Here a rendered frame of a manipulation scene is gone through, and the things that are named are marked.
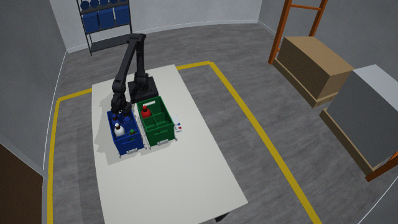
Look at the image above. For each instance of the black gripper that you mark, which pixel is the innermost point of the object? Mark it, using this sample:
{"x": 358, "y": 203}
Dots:
{"x": 127, "y": 109}

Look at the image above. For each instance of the white bottle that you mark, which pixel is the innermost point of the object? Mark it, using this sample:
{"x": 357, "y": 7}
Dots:
{"x": 119, "y": 130}

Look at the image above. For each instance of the blue crate with dividers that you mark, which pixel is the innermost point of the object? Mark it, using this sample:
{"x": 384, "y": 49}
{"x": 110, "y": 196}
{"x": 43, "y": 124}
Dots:
{"x": 123, "y": 142}

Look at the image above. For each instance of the green plastic crate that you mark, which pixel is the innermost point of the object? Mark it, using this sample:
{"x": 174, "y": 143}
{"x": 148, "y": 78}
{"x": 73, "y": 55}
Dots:
{"x": 159, "y": 126}

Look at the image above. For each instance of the white paper strip with colored squares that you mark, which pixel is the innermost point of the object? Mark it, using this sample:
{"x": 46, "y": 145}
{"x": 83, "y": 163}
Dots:
{"x": 177, "y": 125}

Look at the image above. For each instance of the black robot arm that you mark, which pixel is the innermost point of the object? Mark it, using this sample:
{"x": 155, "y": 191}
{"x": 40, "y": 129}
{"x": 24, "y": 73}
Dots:
{"x": 136, "y": 43}

